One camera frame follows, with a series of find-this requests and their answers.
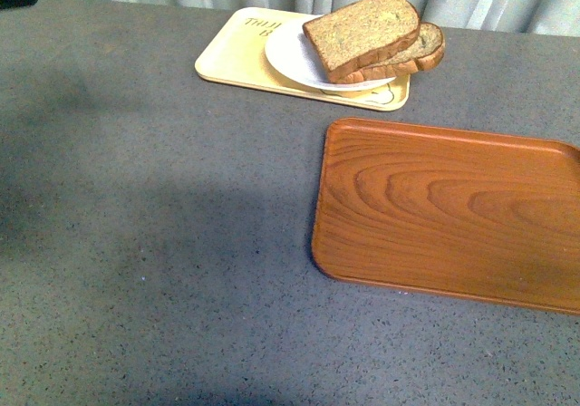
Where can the white round plate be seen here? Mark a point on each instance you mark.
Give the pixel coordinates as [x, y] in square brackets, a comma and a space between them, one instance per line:
[290, 52]

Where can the bread slice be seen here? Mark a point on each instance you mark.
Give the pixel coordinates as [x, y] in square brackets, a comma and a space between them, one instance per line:
[360, 34]
[423, 55]

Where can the yellow bear tray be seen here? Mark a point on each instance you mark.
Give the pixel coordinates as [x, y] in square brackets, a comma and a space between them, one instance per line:
[237, 56]

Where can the brown wooden tray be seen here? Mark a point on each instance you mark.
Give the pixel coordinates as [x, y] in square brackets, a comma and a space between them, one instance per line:
[483, 216]

